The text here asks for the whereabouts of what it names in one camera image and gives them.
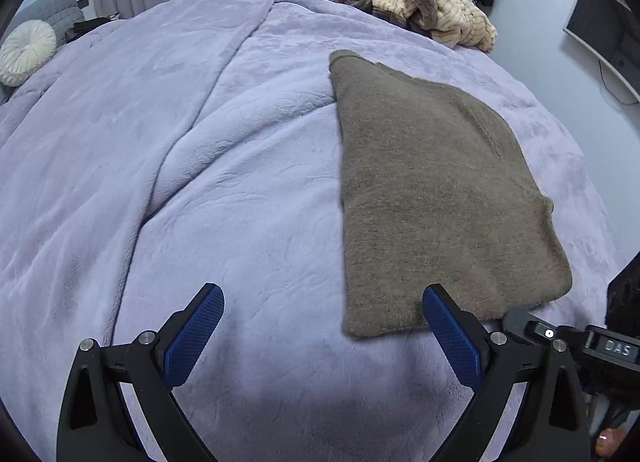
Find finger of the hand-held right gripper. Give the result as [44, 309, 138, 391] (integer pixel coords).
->
[502, 307, 596, 350]

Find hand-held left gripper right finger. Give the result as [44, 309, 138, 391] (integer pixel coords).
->
[422, 284, 591, 462]

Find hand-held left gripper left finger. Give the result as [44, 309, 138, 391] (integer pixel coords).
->
[57, 283, 226, 462]

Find brown knit sweater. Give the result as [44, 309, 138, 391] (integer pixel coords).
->
[329, 49, 573, 338]

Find person's right hand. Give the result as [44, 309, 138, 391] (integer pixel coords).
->
[595, 424, 627, 458]

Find lavender plush blanket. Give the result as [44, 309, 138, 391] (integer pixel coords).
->
[0, 0, 640, 462]

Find curved computer monitor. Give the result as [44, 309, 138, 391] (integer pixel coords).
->
[562, 0, 640, 104]

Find beige striped fuzzy garment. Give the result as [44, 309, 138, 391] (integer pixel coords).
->
[372, 0, 498, 53]

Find black object on bed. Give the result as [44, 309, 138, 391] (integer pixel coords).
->
[65, 14, 121, 43]

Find round white pleated pillow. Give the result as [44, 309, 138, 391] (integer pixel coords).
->
[0, 20, 57, 88]

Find grey quilted headboard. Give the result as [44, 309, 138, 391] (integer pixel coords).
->
[0, 0, 88, 105]

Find black monitor cable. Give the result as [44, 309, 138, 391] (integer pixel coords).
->
[598, 59, 630, 105]

